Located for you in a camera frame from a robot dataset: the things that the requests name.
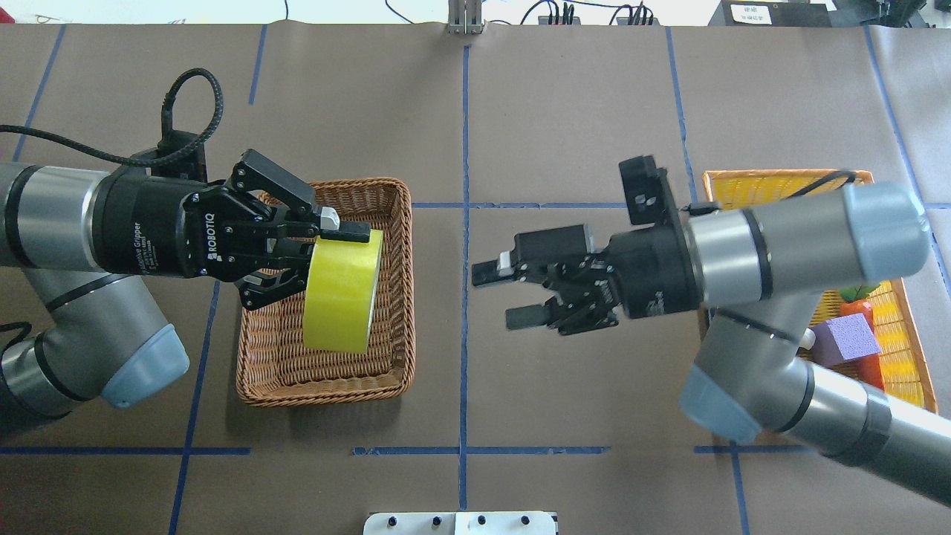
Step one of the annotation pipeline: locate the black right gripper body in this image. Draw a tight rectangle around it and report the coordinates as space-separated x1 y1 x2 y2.
514 224 701 336

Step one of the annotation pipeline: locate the left black braided cable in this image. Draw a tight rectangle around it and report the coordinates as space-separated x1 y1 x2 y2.
0 68 224 167

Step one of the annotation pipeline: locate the brown wicker basket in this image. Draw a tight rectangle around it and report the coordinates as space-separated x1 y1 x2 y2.
236 177 417 407

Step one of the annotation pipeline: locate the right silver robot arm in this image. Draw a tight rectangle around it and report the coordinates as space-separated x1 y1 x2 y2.
471 184 949 505

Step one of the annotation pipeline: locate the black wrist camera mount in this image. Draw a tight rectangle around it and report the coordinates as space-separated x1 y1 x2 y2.
618 155 676 226

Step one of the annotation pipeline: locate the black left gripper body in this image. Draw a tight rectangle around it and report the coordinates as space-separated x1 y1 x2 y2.
97 149 319 309

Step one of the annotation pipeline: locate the orange toy carrot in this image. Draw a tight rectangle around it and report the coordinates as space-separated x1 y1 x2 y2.
838 284 884 390

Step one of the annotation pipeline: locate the purple foam block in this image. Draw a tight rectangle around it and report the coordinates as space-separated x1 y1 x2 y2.
811 315 882 368

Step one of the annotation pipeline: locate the white pedestal column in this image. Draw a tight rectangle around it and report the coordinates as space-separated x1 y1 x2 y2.
363 510 559 534

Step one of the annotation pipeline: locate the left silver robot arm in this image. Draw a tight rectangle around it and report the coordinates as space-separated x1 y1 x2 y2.
2 150 383 440

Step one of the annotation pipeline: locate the aluminium frame post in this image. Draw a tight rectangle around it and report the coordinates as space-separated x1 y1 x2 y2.
447 0 485 35

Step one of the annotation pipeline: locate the black power adapter box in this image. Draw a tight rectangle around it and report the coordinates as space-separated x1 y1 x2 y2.
707 1 832 27

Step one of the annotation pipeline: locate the yellow tape roll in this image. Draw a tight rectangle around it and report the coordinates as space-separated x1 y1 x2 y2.
302 228 384 354

